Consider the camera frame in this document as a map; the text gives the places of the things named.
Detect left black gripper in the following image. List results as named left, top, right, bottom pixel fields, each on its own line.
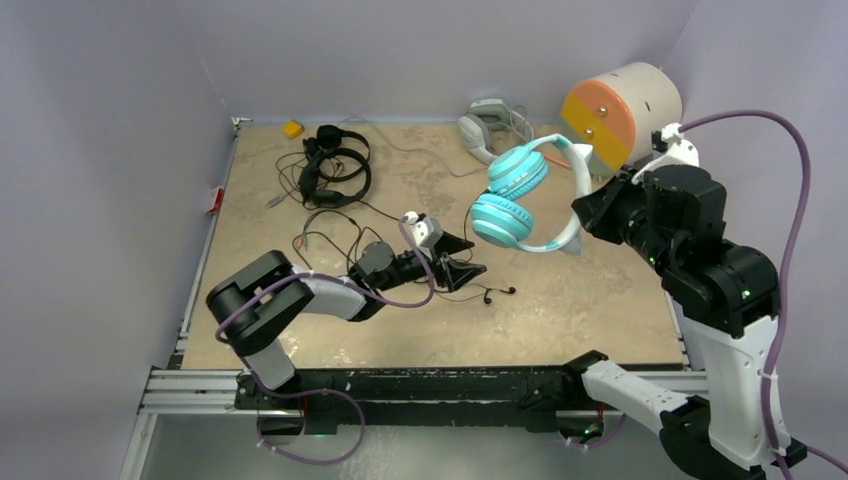
left=376, top=231, right=484, bottom=293

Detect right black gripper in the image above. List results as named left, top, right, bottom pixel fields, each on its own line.
left=576, top=165, right=682, bottom=279

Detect teal cat-ear headphones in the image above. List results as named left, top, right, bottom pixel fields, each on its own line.
left=469, top=134, right=594, bottom=255

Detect black headphone cable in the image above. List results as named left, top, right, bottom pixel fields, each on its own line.
left=291, top=209, right=478, bottom=303

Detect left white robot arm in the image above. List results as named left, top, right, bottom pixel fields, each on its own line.
left=206, top=234, right=487, bottom=409

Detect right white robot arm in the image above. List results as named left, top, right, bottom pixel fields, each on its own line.
left=561, top=165, right=807, bottom=479

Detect white grey headphones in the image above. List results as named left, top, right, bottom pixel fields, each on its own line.
left=457, top=98, right=535, bottom=165

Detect black over-ear headphones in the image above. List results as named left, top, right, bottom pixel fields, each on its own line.
left=298, top=124, right=373, bottom=209

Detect orange pen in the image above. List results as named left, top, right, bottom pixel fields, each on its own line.
left=543, top=154, right=571, bottom=170

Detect round pastel drawer box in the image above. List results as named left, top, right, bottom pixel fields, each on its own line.
left=560, top=62, right=683, bottom=177

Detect small yellow block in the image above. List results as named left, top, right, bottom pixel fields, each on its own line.
left=282, top=120, right=305, bottom=139

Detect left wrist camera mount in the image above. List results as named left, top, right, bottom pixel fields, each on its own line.
left=404, top=211, right=444, bottom=248

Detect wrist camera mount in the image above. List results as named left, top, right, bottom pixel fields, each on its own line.
left=404, top=211, right=444, bottom=248
left=631, top=123, right=700, bottom=185

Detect black earbuds with wire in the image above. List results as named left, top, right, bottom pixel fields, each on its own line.
left=457, top=286, right=517, bottom=305

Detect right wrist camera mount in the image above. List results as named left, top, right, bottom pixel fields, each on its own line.
left=631, top=123, right=700, bottom=185

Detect grey headphone cable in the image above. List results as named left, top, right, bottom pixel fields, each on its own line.
left=337, top=116, right=488, bottom=179

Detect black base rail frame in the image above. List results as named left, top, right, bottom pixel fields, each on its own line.
left=137, top=360, right=710, bottom=439

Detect red tag on wall edge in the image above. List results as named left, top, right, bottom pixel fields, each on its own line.
left=206, top=186, right=225, bottom=215

